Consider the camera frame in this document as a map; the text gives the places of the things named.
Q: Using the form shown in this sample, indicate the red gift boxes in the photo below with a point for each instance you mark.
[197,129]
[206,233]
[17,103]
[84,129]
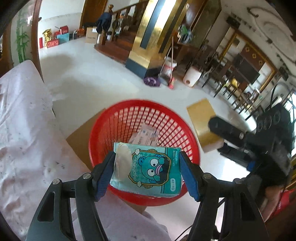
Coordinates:
[49,40]

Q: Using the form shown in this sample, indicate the right hand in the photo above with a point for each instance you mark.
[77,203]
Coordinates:
[270,201]

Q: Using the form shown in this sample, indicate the dark jacket on post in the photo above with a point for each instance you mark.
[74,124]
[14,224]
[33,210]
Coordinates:
[103,23]

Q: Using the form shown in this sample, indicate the cardboard stool under basket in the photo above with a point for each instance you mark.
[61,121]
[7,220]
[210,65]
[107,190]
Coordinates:
[79,140]

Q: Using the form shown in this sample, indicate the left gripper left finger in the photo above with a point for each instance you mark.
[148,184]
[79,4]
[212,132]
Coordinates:
[53,217]

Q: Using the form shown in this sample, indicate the white bucket with label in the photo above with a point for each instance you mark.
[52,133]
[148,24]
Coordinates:
[169,66]

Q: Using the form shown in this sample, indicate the teal gift bag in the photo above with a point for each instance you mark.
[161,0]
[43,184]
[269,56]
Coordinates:
[63,38]

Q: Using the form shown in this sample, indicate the yellow cardboard box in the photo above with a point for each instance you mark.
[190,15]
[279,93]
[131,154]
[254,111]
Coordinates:
[200,114]

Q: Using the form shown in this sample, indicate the teal cartoon tissue pack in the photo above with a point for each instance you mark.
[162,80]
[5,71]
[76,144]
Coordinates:
[147,170]

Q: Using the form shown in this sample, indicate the wooden stair railing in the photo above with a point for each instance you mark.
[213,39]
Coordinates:
[126,18]

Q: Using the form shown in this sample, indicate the red plastic basket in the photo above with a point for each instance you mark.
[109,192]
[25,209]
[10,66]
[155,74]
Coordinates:
[117,124]

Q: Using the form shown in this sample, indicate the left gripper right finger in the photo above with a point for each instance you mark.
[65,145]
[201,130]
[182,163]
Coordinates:
[227,210]

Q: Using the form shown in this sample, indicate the wooden door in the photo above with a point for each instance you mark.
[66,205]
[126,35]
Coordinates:
[92,10]

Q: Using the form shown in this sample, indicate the cardboard box on floor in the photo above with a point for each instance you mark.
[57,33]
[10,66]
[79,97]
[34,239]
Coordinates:
[91,35]

